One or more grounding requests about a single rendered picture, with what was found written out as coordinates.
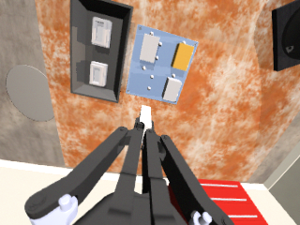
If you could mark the orange-yellow rectangular block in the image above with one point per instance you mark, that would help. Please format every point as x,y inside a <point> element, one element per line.
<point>181,56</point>

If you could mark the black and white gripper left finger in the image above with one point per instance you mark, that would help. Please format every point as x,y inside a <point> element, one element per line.
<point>57,203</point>

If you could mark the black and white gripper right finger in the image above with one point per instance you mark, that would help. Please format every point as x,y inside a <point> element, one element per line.
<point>197,207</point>

